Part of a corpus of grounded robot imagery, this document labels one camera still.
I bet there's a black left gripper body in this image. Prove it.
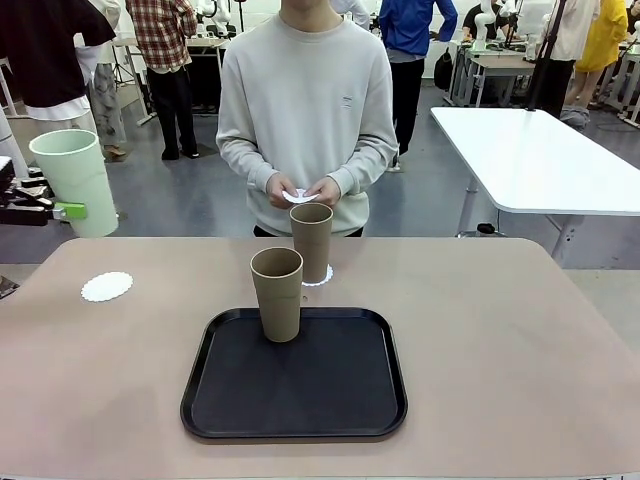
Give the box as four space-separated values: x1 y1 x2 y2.
0 169 21 227

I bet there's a light green cup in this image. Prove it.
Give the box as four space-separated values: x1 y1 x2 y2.
28 128 120 239

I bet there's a white scalloped paper coaster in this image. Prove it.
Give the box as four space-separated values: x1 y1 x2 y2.
80 271 135 304
301 264 335 288
280 187 320 205

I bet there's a brown cup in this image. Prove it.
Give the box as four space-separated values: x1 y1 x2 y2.
249 248 305 345
288 202 335 285

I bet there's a person's right forearm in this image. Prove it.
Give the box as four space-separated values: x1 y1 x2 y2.
215 132 281 191

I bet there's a person's left forearm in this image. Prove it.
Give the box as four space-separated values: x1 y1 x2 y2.
327 134 400 194

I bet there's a person's right hand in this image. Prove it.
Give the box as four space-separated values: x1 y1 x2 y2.
264 170 297 207

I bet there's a person's left hand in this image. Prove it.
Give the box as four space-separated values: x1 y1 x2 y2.
305 175 343 206

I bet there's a person in patterned grey skirt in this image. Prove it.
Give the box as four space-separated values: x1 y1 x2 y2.
74 0 129 161

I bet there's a person in black top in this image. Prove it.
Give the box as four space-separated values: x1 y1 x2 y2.
0 0 119 146

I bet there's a white background desk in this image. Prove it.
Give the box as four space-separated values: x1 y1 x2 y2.
112 37 161 129

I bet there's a person in plaid shirt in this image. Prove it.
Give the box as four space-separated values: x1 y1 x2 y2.
124 0 201 162

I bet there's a person in grey sweater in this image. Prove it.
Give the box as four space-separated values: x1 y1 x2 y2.
215 0 400 239

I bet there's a black plastic tray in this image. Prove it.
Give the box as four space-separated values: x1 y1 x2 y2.
179 307 409 441

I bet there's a person in blue jacket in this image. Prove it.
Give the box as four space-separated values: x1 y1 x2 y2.
378 0 459 174

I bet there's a black backpack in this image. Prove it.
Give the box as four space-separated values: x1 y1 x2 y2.
432 47 455 94

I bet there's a seated person in black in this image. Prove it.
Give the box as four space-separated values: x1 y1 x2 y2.
460 2 501 41

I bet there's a grey background desk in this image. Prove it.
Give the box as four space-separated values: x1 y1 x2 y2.
449 39 539 109

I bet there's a white table with legs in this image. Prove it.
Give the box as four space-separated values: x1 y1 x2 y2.
429 106 640 262

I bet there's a black tripod pole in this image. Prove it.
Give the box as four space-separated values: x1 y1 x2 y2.
524 0 569 114

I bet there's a grey cloth bundle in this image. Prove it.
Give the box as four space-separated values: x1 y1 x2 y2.
558 105 592 132

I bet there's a person in cream top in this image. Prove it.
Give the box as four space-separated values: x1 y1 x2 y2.
529 0 601 121

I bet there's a person in yellow coat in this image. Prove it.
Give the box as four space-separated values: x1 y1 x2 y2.
569 0 630 109

